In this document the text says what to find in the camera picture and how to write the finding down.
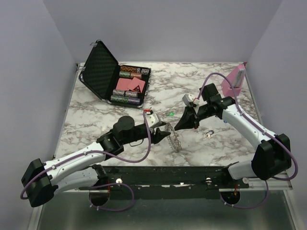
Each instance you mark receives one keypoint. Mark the key with black tag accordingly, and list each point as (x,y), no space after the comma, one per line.
(209,134)

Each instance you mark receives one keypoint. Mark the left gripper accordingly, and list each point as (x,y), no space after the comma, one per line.
(159,135)

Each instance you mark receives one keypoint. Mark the red card with black triangle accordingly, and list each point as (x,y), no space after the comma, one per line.
(136,85)

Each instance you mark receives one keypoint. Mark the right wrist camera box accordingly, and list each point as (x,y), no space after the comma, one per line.
(190,101)

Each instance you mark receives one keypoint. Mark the pink holder block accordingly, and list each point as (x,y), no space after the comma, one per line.
(236,77)

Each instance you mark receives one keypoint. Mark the red playing card deck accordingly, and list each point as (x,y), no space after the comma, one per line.
(123,84)

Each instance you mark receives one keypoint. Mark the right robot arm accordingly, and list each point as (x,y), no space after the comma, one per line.
(271,151)

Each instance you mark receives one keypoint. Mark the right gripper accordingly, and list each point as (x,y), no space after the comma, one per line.
(189,119)

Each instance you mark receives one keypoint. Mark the key with green tag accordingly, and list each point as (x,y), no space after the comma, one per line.
(170,114)

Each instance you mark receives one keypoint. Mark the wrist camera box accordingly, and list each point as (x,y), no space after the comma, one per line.
(153,120)
(190,101)

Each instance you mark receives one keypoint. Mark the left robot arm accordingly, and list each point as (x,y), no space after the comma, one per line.
(42,180)

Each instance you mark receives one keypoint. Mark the metal disc keyring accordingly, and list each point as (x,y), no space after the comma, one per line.
(173,138)

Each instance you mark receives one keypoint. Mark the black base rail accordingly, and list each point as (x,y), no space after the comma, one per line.
(158,182)

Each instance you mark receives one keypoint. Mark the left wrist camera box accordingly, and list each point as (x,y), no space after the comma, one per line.
(153,120)

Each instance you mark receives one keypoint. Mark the black poker chip case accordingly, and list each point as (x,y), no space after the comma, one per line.
(101,73)

